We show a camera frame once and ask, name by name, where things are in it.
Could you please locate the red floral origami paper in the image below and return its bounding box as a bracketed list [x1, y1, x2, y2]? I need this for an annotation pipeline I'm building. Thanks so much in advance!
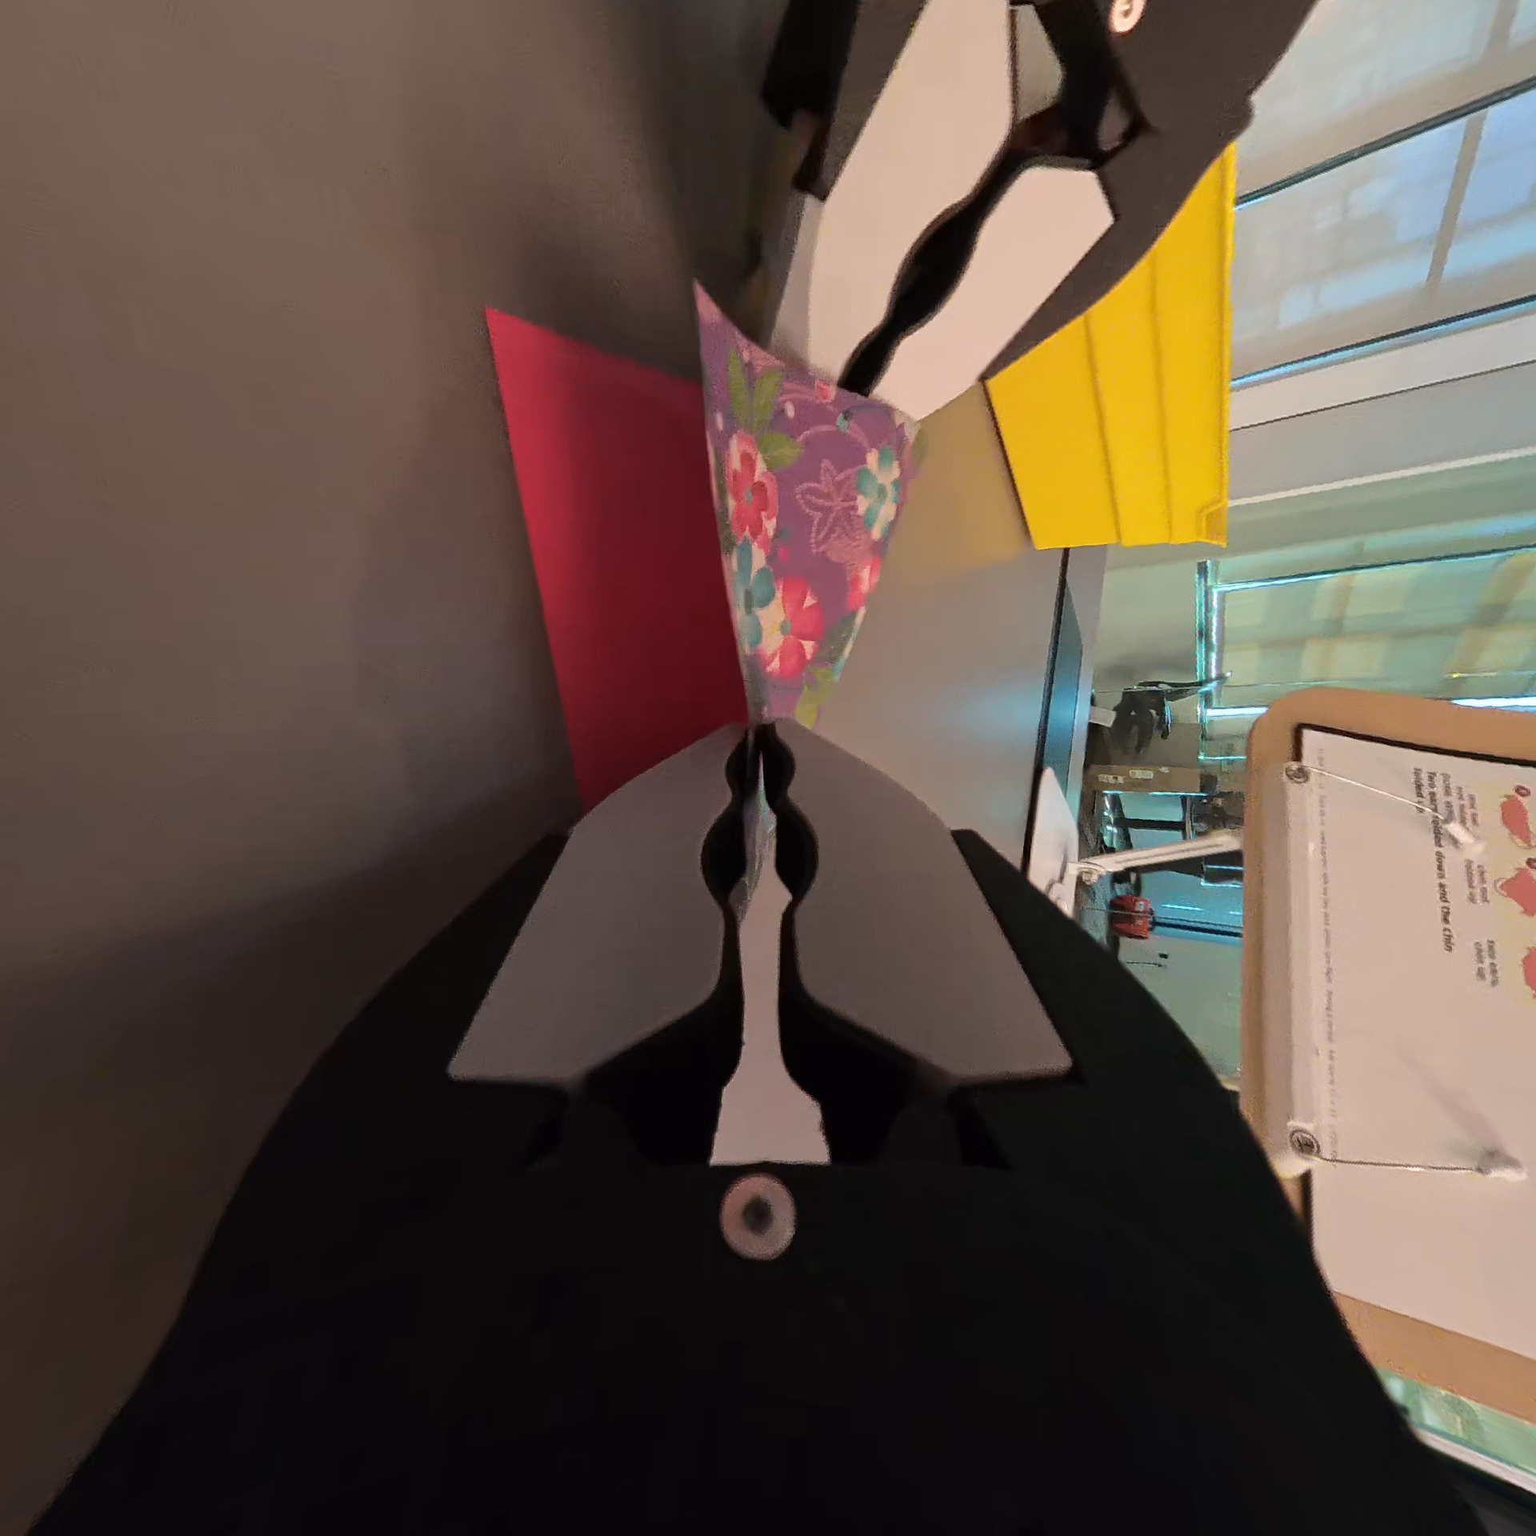
[487, 282, 924, 920]

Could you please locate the brown board document stand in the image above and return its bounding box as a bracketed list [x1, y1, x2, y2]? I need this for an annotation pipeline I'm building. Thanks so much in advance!
[1027, 686, 1536, 1406]

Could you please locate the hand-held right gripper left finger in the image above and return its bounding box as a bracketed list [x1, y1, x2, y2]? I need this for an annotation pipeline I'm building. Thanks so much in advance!
[447, 723, 763, 1154]

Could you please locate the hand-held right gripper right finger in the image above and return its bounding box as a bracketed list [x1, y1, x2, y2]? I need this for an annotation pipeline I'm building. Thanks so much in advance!
[769, 726, 1074, 1154]

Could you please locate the yellow plastic bin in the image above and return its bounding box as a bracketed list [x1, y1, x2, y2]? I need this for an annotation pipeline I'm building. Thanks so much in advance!
[985, 145, 1239, 551]

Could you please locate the white printed instruction sheet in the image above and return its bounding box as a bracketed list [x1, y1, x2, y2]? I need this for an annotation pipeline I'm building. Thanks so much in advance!
[1297, 726, 1536, 1364]

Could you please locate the window frame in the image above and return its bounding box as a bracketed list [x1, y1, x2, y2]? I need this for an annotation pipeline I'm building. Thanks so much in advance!
[1200, 0, 1536, 723]

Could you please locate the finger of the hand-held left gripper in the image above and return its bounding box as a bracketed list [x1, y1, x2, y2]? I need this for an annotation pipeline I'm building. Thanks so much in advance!
[840, 156, 1122, 425]
[769, 0, 1058, 392]

